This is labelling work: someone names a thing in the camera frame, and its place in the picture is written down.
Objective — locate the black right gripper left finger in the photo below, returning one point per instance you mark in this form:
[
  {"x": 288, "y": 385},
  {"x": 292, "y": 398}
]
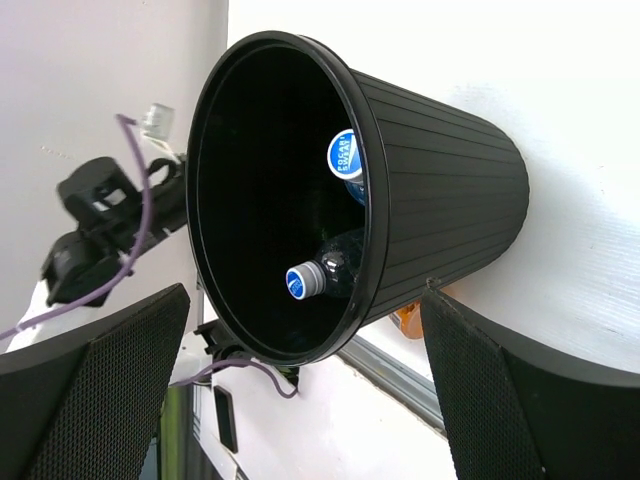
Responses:
[{"x": 85, "y": 404}]

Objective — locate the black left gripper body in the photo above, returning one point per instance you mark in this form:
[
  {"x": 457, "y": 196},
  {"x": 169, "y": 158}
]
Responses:
[{"x": 107, "y": 207}]

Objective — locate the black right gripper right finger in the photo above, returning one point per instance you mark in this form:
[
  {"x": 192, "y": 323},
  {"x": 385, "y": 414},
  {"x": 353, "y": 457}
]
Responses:
[{"x": 514, "y": 408}]

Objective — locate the clear unlabelled plastic bottle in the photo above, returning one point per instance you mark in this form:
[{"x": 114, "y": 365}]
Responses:
[{"x": 332, "y": 272}]

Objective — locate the blue label plastic bottle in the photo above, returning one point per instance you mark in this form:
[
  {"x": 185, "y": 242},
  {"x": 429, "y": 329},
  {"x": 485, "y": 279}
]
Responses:
[{"x": 344, "y": 162}]

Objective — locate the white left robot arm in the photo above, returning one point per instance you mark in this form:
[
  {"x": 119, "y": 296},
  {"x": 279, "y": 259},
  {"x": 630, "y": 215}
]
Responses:
[{"x": 41, "y": 321}]

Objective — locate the black plastic waste bin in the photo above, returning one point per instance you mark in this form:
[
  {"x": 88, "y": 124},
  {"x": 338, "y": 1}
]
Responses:
[{"x": 446, "y": 193}]

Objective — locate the orange juice bottle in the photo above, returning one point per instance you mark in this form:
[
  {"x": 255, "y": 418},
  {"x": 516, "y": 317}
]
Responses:
[{"x": 408, "y": 319}]

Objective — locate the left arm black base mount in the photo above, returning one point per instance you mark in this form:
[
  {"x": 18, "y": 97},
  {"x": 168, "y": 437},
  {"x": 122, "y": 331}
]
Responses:
[{"x": 246, "y": 392}]

